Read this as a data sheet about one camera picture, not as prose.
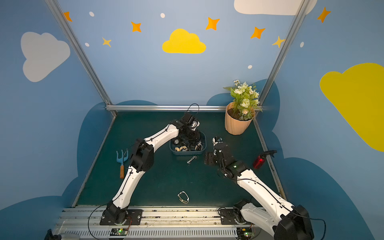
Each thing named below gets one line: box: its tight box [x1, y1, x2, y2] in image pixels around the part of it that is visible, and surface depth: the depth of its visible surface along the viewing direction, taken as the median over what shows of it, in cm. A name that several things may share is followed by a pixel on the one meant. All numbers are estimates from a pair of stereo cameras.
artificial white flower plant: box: [223, 79, 263, 121], surface depth 95 cm
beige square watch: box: [175, 145, 188, 152], surface depth 96 cm
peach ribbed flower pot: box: [224, 101, 256, 135], surface depth 103 cm
